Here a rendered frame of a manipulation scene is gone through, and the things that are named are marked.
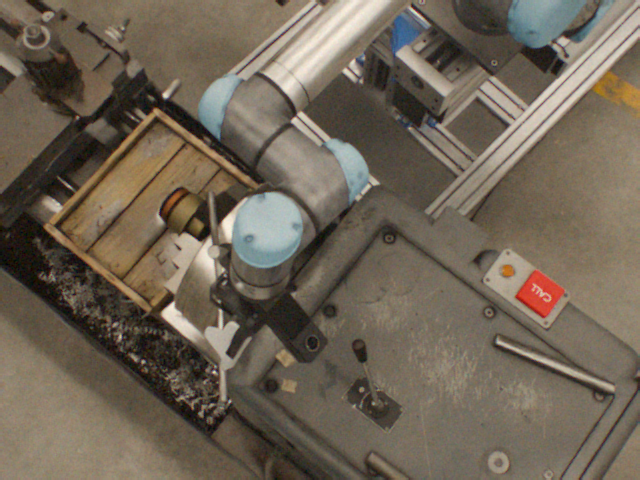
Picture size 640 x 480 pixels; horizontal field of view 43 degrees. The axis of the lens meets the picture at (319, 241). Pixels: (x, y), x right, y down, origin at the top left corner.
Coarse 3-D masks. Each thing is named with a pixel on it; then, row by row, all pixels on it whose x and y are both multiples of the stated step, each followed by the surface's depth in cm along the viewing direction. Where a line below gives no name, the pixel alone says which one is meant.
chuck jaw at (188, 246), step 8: (184, 232) 154; (176, 240) 153; (184, 240) 153; (192, 240) 153; (184, 248) 153; (192, 248) 153; (176, 256) 152; (184, 256) 152; (192, 256) 152; (176, 264) 152; (184, 264) 152; (176, 272) 151; (184, 272) 151; (176, 280) 151; (168, 288) 150; (176, 288) 151
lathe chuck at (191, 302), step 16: (224, 224) 140; (208, 240) 139; (224, 240) 139; (192, 272) 141; (208, 272) 140; (192, 288) 142; (208, 288) 140; (176, 304) 147; (192, 304) 143; (208, 304) 141; (192, 320) 147; (208, 320) 143
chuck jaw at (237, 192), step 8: (240, 184) 147; (224, 192) 145; (232, 192) 145; (240, 192) 146; (248, 192) 147; (256, 192) 145; (264, 192) 146; (216, 200) 149; (224, 200) 146; (232, 200) 145; (240, 200) 145; (200, 208) 151; (216, 208) 148; (224, 208) 147; (232, 208) 146; (200, 216) 152; (208, 216) 151; (216, 216) 149; (224, 216) 148; (208, 224) 152
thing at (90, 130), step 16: (64, 16) 189; (64, 32) 187; (80, 32) 185; (128, 64) 183; (128, 80) 182; (144, 80) 187; (128, 96) 184; (112, 112) 183; (80, 128) 178; (96, 128) 182; (64, 144) 177; (80, 144) 181; (48, 160) 176; (64, 160) 179; (32, 176) 174; (48, 176) 178; (16, 192) 173; (32, 192) 176; (0, 208) 172; (16, 208) 175
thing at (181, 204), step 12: (180, 192) 155; (168, 204) 153; (180, 204) 153; (192, 204) 153; (168, 216) 154; (180, 216) 153; (192, 216) 152; (180, 228) 153; (192, 228) 153; (204, 228) 159
